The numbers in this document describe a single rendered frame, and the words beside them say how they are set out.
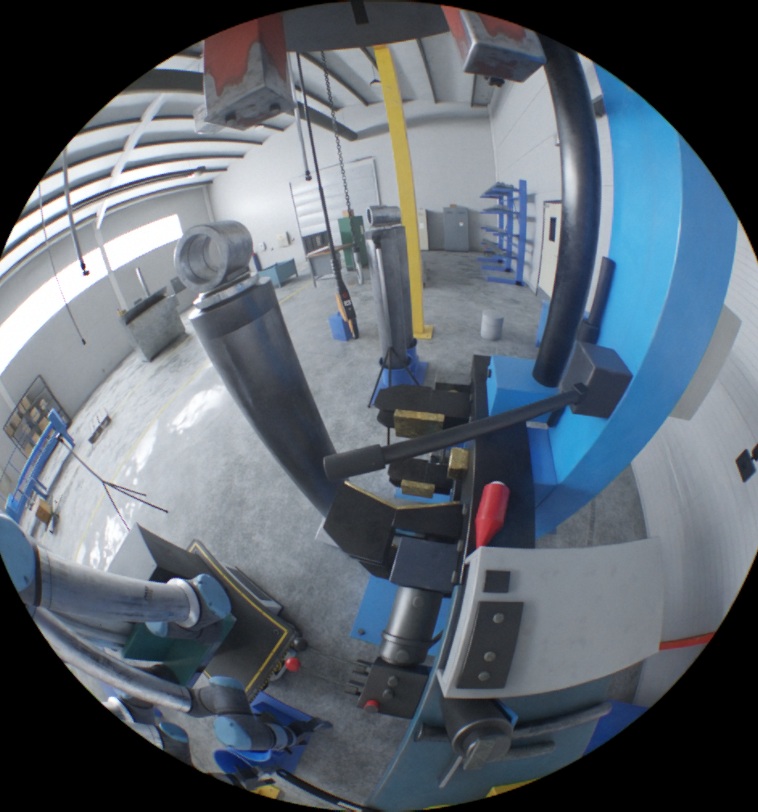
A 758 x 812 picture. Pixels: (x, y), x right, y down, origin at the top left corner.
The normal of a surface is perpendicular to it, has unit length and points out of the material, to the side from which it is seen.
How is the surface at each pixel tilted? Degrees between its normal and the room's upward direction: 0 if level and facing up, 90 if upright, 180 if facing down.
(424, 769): 0
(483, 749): 0
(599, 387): 90
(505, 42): 90
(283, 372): 90
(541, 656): 0
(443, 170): 90
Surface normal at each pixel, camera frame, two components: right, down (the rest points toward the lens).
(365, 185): -0.27, 0.70
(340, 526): -0.12, -0.71
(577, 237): -0.67, 0.57
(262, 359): 0.67, 0.46
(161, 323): 0.92, 0.17
